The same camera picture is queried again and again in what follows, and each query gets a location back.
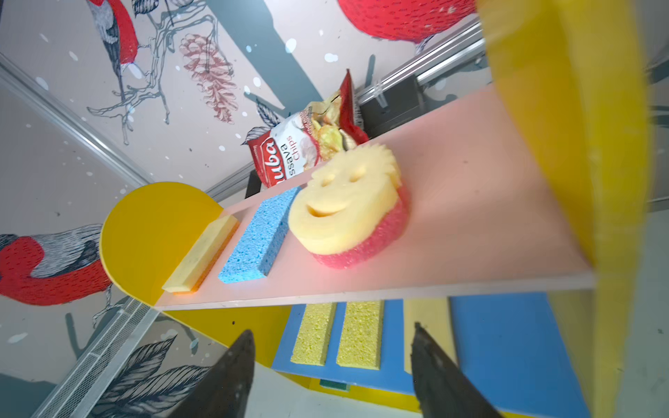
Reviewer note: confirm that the round smiley face sponge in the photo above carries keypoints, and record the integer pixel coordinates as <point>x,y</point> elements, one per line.
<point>352,208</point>

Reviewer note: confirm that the tan sponge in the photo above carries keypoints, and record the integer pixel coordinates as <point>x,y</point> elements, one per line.
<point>200,259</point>

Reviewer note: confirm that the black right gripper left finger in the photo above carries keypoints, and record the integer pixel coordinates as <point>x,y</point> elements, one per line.
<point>224,390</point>

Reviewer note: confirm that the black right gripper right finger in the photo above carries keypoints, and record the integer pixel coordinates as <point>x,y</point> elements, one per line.
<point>441,388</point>

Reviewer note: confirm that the red cassava chips bag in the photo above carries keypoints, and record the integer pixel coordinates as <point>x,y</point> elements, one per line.
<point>283,148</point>

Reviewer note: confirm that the blue sponge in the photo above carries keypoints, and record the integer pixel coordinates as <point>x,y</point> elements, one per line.
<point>257,249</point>

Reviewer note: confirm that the light green sponge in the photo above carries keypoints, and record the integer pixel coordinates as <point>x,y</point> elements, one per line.
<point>334,385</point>

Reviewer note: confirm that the orange yellow sponge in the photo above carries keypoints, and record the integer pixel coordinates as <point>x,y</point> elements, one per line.
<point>434,315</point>

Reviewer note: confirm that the yellow shelf unit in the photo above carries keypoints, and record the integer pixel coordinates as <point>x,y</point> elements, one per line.
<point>537,182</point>

